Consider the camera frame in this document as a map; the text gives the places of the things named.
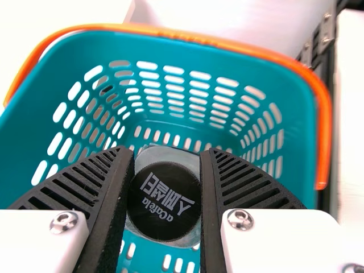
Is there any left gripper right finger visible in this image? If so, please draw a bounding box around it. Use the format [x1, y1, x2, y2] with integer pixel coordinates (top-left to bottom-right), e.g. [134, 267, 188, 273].
[198, 147, 364, 273]

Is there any dark coffee bottle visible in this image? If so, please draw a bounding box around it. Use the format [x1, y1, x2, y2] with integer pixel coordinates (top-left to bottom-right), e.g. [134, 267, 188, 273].
[125, 143, 202, 249]

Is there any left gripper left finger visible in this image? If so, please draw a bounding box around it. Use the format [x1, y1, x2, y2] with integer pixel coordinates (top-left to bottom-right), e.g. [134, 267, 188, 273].
[0, 145, 135, 273]

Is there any teal shopping basket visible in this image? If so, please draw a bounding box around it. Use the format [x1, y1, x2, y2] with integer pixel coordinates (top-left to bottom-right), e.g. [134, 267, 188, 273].
[0, 23, 333, 273]

